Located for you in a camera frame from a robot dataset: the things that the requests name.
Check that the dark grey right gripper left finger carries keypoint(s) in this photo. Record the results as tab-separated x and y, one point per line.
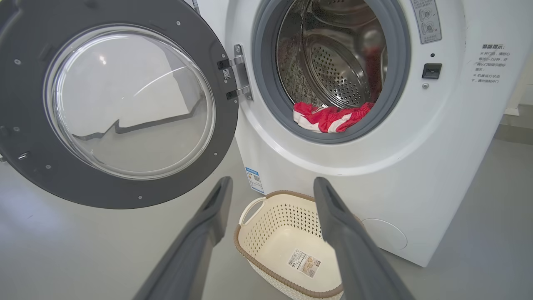
191	258

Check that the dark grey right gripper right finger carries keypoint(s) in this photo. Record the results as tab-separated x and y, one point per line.
358	258

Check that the red and white garment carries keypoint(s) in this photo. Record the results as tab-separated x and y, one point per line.
325	121

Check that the grey instruction sticker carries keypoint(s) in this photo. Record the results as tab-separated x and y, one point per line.
427	23

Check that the blue energy label sticker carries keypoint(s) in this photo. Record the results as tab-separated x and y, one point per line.
255	180

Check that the white front-load washing machine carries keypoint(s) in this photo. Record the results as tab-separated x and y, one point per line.
416	166

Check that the cream laundry basket brown rim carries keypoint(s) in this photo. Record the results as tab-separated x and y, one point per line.
287	221

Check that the round black washer door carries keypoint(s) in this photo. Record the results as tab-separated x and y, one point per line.
25	83

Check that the paper product label sticker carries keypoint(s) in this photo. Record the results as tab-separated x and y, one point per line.
304	263

